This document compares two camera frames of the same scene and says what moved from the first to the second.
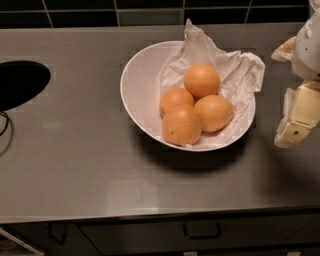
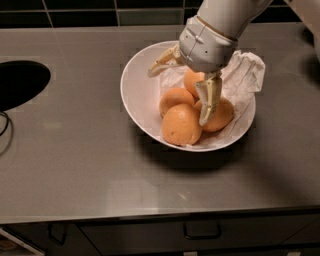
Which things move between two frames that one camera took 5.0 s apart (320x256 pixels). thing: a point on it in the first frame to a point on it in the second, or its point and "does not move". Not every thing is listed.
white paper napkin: (241, 76) does not move
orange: (174, 97) does not move
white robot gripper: (307, 55) to (205, 46)
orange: (215, 112) does not move
